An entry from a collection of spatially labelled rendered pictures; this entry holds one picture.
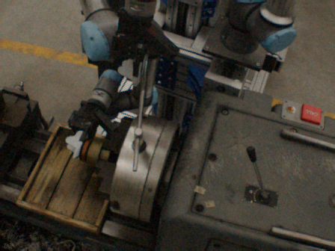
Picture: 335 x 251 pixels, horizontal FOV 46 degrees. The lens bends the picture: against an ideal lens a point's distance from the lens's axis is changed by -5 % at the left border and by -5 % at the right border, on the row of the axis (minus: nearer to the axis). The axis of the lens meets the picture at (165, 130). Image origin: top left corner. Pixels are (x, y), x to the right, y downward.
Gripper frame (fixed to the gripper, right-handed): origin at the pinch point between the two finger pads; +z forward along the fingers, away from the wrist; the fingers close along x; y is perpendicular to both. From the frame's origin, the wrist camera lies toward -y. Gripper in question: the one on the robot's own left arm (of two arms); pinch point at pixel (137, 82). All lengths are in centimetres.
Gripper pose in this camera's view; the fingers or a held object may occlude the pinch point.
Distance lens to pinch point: 111.8
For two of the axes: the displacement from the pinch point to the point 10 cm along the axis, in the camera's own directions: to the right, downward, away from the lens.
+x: -2.4, 5.8, -7.7
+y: -9.6, -2.7, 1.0
